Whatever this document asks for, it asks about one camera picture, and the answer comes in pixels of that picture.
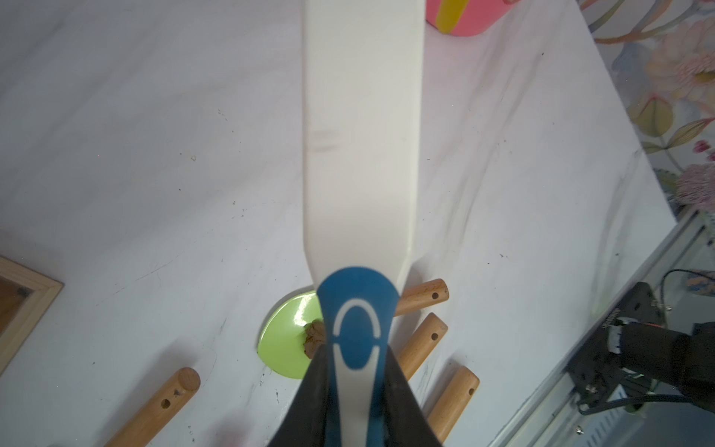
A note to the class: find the pink plastic bucket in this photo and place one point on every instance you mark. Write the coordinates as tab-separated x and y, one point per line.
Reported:
466	18

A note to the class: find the green hand fork wooden handle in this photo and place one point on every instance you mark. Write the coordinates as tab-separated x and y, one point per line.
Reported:
452	403

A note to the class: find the green trowel upper middle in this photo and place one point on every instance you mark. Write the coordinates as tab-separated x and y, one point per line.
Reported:
281	344

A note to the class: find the green trowel lower middle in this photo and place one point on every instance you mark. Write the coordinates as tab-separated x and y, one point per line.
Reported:
421	344

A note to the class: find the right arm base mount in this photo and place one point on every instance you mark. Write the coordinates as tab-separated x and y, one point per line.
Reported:
597	370

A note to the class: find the aluminium front rail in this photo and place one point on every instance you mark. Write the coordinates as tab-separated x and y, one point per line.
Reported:
681	275

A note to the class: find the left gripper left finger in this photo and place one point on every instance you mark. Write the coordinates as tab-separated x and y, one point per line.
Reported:
305	423

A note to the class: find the wooden chessboard box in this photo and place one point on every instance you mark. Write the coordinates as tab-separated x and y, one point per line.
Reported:
26	295

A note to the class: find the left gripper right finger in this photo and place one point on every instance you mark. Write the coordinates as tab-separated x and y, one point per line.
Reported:
405	424

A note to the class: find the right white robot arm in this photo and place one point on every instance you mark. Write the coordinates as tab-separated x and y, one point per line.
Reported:
677	359

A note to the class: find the white blue cleaning brush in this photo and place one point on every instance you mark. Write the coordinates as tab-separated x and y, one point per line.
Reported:
362	73

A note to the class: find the green trowel far left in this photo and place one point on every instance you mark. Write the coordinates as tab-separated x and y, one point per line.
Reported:
159	410

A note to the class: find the green trowel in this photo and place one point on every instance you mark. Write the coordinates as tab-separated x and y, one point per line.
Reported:
421	344
159	410
281	344

